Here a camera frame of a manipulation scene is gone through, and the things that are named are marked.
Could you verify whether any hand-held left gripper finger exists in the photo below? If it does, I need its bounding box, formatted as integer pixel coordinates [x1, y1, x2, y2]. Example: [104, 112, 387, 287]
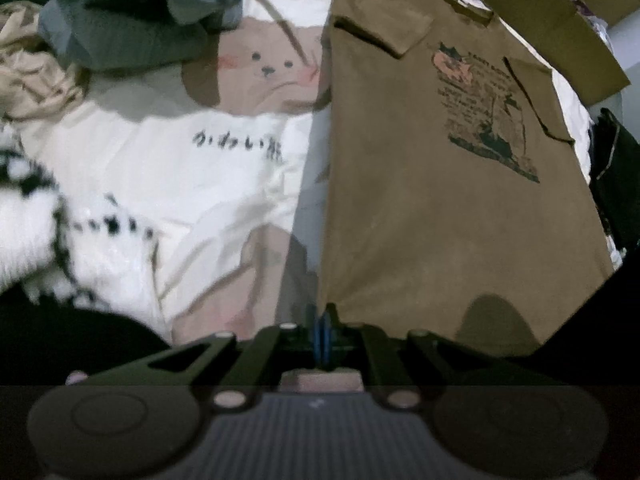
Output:
[97, 305, 322, 411]
[322, 304, 531, 411]

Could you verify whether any brown printed t-shirt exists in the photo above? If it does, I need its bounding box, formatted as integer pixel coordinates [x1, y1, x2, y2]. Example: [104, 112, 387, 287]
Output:
[315, 0, 616, 358]

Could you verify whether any white bear-print duvet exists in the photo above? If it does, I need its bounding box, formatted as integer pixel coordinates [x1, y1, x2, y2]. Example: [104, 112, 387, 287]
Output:
[0, 0, 626, 391]

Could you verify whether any dark cloth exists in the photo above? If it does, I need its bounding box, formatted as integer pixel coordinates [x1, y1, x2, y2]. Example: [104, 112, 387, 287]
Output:
[0, 280, 171, 386]

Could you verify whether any white black-spotted fluffy cloth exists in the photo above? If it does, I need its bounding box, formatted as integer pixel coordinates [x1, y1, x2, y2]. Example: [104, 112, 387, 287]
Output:
[0, 120, 161, 311]

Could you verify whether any black folded cloth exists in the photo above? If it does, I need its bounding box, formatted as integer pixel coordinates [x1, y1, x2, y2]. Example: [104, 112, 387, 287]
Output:
[587, 107, 640, 251]

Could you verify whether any blue-grey sweatshirt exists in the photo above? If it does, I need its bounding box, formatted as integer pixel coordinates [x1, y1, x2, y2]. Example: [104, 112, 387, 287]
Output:
[37, 0, 251, 71]

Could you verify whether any beige cloth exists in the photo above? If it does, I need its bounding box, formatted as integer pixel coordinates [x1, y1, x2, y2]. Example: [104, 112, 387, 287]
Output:
[0, 0, 93, 121]

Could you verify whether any brown cardboard sheet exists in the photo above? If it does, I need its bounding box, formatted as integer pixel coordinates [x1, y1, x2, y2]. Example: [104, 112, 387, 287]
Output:
[425, 0, 631, 108]

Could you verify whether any white purple printed bag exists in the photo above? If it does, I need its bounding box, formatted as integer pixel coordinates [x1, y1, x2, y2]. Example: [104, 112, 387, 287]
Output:
[570, 0, 618, 46]

